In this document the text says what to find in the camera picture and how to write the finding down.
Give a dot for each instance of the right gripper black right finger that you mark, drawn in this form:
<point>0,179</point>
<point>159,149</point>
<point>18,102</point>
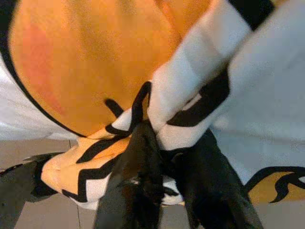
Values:
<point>209,186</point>

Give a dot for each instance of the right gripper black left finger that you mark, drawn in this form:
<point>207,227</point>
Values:
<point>138,171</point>

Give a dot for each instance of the yellow cartoon egg blanket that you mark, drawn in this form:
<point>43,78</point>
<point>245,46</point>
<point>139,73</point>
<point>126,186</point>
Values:
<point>83,59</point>

